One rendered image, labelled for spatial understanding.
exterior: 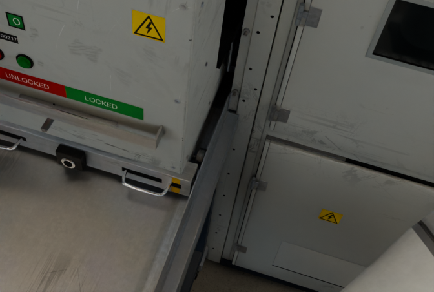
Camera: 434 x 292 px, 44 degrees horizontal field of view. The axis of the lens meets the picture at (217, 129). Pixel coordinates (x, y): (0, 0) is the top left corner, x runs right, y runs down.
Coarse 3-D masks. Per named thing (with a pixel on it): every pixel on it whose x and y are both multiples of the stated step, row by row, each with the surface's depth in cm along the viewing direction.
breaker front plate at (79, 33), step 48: (0, 0) 90; (48, 0) 87; (96, 0) 84; (144, 0) 81; (192, 0) 79; (0, 48) 100; (48, 48) 96; (96, 48) 92; (144, 48) 89; (48, 96) 107; (144, 96) 98; (96, 144) 114
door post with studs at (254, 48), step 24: (264, 0) 109; (264, 24) 113; (240, 48) 121; (264, 48) 118; (240, 72) 126; (240, 96) 132; (240, 120) 138; (240, 144) 145; (240, 168) 153; (216, 240) 189
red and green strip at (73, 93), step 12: (0, 72) 105; (12, 72) 104; (24, 84) 106; (36, 84) 105; (48, 84) 104; (72, 96) 104; (84, 96) 103; (96, 96) 102; (108, 108) 104; (120, 108) 103; (132, 108) 102
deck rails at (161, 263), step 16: (224, 112) 131; (208, 128) 132; (208, 144) 129; (192, 160) 126; (208, 160) 126; (192, 192) 113; (176, 208) 117; (192, 208) 118; (176, 224) 115; (160, 240) 112; (176, 240) 110; (160, 256) 110; (160, 272) 101; (144, 288) 105; (160, 288) 105
